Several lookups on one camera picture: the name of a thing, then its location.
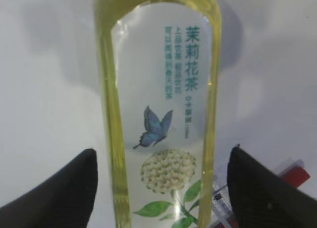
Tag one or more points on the jasmine tea bottle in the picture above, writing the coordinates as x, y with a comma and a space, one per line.
159, 61

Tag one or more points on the clear plastic ruler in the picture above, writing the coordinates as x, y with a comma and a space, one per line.
221, 206

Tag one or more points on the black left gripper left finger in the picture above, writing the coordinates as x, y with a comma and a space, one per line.
65, 200

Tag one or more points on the red glitter pen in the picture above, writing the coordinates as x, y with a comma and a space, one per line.
291, 171

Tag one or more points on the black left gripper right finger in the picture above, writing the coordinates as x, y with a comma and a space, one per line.
261, 199

